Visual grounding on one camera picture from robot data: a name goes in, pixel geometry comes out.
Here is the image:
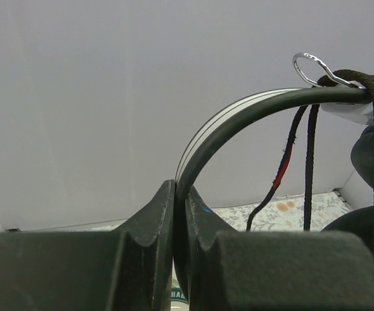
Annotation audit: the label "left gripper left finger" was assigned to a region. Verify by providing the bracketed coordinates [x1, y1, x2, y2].
[0, 180, 174, 310]

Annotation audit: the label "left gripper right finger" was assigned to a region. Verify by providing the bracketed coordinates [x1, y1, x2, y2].
[183, 190, 374, 310]

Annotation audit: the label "black headphone cable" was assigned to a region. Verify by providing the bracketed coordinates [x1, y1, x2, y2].
[245, 69, 374, 279]

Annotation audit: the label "black white headphones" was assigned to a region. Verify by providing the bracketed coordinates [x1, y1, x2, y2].
[172, 51, 374, 292]

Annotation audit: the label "white plate teal rim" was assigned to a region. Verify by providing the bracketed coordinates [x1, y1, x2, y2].
[171, 268, 190, 311]

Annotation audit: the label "floral tablecloth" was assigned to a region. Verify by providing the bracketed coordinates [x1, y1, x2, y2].
[214, 192, 352, 231]

